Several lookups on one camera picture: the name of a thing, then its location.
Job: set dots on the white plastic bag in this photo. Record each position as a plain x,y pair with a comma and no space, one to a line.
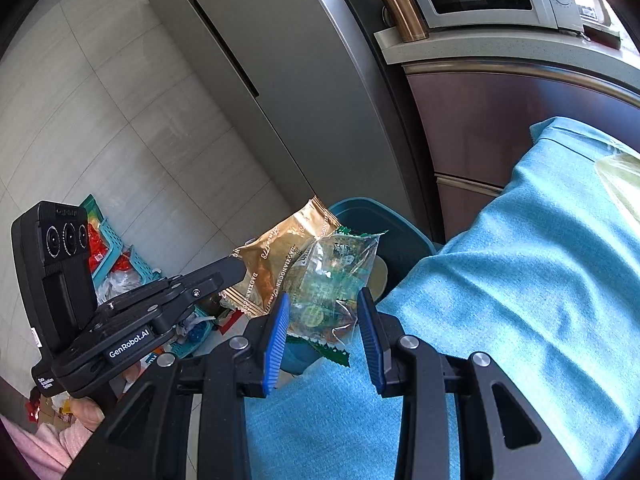
122,285

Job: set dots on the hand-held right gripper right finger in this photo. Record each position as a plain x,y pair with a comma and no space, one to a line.
370,340

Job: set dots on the red snack packet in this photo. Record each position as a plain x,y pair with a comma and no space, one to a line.
97,240

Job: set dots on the brown base cabinets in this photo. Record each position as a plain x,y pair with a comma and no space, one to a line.
475,135

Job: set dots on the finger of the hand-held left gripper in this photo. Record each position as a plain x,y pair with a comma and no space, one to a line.
197,297
215,270

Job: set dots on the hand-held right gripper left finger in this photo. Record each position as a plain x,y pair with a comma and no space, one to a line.
277,340

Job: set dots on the dark food container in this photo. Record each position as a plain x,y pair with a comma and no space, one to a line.
602,36

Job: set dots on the person's left hand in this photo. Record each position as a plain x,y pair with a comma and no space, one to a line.
85,417

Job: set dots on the gold foil wrapper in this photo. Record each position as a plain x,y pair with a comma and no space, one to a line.
280,260

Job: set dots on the teal plastic basket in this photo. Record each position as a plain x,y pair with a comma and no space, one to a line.
112,245

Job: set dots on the copper travel tumbler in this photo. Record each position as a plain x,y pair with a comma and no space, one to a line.
400,2

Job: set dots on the teal trash bin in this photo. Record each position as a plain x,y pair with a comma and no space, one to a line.
400,240

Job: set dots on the light kitchen counter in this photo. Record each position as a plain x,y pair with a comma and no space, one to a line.
500,47

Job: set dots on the grey refrigerator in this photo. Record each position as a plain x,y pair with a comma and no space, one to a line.
280,85

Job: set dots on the blue floral tablecloth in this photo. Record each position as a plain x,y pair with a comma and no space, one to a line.
500,310

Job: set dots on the person's left forearm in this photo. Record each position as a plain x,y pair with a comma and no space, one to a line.
30,445

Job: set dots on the clear plastic wrapper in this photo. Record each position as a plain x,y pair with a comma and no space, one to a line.
330,280

